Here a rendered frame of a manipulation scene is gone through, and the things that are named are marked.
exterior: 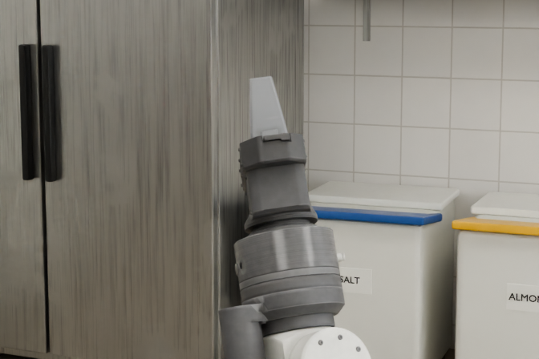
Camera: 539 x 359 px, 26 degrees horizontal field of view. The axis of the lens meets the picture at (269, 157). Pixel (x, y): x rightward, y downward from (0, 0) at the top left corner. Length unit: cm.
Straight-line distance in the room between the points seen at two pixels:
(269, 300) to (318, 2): 388
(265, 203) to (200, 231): 312
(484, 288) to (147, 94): 134
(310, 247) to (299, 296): 4
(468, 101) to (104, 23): 146
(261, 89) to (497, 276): 307
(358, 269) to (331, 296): 319
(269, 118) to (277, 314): 17
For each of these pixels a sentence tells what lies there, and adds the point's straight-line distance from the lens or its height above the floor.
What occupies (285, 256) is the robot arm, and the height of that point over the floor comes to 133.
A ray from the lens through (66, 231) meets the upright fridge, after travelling 438.
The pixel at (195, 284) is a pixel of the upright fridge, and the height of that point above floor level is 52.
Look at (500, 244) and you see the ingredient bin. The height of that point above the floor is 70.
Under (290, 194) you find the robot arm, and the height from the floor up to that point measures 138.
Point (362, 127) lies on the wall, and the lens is 479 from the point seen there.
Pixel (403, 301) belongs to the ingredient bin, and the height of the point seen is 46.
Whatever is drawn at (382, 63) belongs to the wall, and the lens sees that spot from 474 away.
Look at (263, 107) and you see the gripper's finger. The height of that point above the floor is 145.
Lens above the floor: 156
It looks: 8 degrees down
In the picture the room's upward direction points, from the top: straight up
